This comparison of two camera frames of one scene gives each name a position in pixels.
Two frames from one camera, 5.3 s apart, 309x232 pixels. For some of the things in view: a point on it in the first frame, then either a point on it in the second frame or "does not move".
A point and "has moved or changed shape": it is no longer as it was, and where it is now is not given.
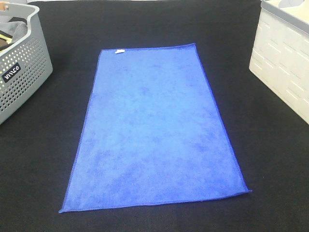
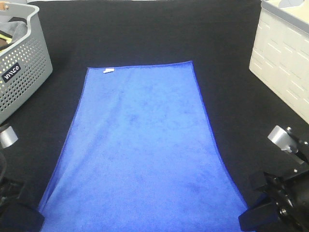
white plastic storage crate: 280,55 does not move
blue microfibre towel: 152,133 has moved or changed shape
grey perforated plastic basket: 24,67 does not move
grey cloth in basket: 17,29 does not move
